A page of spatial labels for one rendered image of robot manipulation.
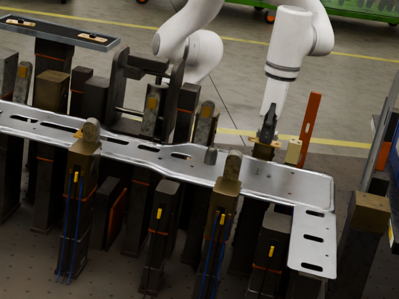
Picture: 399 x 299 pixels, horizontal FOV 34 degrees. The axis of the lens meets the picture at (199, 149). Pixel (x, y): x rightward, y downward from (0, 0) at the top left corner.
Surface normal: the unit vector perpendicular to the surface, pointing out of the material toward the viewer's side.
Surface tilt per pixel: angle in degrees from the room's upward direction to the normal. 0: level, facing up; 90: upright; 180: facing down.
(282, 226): 0
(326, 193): 0
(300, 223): 0
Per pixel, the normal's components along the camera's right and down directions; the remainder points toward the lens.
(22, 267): 0.17, -0.91
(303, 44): 0.44, 0.45
